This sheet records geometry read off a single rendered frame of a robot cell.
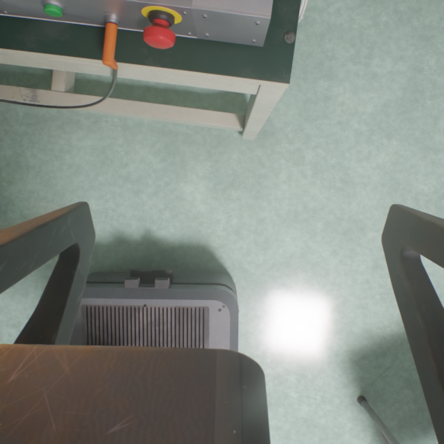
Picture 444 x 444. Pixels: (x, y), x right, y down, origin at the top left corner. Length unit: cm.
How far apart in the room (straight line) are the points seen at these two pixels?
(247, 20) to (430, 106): 107
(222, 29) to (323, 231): 94
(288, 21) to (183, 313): 79
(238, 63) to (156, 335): 80
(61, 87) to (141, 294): 65
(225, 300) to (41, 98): 80
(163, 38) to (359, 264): 109
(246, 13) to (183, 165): 88
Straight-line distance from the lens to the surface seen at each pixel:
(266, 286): 138
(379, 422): 148
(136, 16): 57
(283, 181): 134
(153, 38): 53
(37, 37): 67
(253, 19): 52
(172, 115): 121
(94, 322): 119
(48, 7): 59
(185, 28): 58
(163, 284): 114
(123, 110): 124
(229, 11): 51
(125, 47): 63
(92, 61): 65
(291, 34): 62
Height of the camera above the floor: 133
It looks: 85 degrees down
